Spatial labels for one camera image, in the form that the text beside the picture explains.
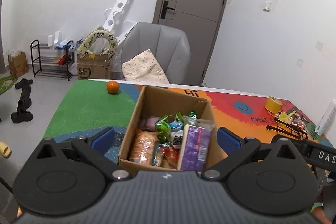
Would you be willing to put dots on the cardboard box on floor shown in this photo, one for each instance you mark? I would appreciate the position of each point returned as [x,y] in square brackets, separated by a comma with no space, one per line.
[94,66]

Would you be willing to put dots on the grey padded chair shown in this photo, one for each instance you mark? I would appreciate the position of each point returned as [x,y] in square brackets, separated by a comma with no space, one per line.
[170,47]

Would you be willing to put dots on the black boots on floor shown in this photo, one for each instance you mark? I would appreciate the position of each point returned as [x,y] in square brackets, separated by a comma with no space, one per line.
[21,114]

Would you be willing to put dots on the black shoe rack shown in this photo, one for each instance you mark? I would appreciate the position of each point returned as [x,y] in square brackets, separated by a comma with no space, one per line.
[52,63]

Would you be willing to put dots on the yellow crinkled wrapper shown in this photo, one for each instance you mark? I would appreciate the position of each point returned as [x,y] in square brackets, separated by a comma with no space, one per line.
[285,117]

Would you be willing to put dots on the black wire rack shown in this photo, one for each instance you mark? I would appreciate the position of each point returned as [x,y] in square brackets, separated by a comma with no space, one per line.
[288,129]

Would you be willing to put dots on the yellow tape roll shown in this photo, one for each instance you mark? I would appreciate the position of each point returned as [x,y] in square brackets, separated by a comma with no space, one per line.
[273,105]

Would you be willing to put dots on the colourful cartoon table mat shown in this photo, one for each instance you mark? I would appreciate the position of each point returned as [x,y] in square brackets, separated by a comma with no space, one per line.
[88,108]

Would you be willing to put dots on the small brown floor box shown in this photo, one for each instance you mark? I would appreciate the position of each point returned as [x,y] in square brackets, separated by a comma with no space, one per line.
[18,65]

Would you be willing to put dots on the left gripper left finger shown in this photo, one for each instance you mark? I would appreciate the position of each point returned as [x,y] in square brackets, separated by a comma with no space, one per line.
[92,151]

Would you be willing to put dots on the green crinkled snack bag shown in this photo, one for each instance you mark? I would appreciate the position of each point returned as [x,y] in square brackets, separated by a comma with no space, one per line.
[163,128]

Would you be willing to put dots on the pink candy wrappers pile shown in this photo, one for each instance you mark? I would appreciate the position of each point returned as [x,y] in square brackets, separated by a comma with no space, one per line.
[298,120]

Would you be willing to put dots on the orange fruit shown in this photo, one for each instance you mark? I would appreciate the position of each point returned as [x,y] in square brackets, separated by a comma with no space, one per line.
[112,87]

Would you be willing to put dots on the dotted cream cushion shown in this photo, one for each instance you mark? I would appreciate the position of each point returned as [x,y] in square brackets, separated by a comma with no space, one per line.
[144,68]

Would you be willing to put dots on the pink purple snack pack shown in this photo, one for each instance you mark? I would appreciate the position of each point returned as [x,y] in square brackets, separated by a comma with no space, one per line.
[148,124]

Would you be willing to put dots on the panda print neck pillow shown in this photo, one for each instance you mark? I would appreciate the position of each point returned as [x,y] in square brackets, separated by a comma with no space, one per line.
[99,42]

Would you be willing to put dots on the white perforated board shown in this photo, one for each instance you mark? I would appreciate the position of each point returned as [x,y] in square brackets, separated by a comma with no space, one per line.
[115,24]

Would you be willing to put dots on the long biscuit bar pack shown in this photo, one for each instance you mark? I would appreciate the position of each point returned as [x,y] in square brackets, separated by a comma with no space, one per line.
[143,147]

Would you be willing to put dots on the brown cardboard box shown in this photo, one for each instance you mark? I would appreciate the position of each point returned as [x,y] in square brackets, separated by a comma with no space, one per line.
[170,131]

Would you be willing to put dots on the red candy bar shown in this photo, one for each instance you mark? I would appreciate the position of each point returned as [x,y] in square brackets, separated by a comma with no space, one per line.
[172,156]

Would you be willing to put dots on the blue snack bag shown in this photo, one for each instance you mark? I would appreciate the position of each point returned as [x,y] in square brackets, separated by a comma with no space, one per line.
[176,125]

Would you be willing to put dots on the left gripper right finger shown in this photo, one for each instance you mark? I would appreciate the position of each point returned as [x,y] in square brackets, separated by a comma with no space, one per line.
[240,152]

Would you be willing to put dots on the small peanut snack pack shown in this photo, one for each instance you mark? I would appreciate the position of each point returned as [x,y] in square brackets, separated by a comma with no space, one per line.
[159,154]

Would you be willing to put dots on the white black cookie pack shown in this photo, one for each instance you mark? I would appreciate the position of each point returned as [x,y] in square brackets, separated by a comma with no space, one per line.
[176,139]

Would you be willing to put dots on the white spray bottle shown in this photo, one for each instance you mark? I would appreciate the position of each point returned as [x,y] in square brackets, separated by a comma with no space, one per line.
[326,119]

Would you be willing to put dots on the purple cracker package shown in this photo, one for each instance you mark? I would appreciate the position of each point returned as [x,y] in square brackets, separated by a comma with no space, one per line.
[194,148]

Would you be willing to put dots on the green white snack pack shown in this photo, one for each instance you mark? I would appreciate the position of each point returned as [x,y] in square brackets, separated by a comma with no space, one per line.
[186,119]

